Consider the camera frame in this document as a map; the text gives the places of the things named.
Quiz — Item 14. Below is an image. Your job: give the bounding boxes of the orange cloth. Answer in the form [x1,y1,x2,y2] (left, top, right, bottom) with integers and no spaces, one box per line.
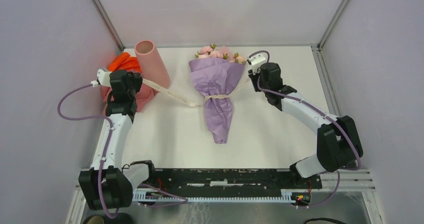
[107,52,142,73]

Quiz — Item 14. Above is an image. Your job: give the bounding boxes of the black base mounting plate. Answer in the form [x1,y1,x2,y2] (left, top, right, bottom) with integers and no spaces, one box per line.
[142,168,323,198]

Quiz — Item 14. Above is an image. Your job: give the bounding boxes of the pink cylindrical vase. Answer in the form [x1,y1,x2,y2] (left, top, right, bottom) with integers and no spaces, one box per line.
[134,40,171,88]

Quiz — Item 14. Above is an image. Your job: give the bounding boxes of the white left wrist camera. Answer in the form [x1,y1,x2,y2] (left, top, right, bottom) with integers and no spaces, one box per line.
[90,68,112,88]

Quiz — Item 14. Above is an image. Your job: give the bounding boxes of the black round object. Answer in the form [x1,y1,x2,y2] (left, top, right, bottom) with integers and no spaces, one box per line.
[82,213,135,224]

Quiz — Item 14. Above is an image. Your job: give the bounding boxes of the purple paper flower bouquet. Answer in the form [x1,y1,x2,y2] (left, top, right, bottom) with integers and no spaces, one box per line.
[188,44,246,144]

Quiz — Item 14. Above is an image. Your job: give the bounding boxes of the pink cloth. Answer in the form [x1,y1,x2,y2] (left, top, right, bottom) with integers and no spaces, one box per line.
[101,83,155,112]

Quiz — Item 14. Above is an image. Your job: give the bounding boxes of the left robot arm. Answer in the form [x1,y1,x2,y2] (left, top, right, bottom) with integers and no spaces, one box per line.
[78,69,157,211]

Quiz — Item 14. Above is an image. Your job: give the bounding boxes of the black floor cable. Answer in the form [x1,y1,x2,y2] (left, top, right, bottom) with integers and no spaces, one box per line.
[303,217,349,224]

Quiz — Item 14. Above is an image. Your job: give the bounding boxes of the cream printed ribbon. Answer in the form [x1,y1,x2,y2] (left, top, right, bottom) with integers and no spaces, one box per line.
[142,78,251,108]

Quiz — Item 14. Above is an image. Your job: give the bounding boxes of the white slotted cable duct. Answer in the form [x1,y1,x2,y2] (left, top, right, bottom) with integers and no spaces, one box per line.
[132,189,311,204]

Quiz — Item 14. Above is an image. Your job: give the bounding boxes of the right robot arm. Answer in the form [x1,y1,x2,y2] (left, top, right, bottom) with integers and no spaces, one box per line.
[248,61,363,188]

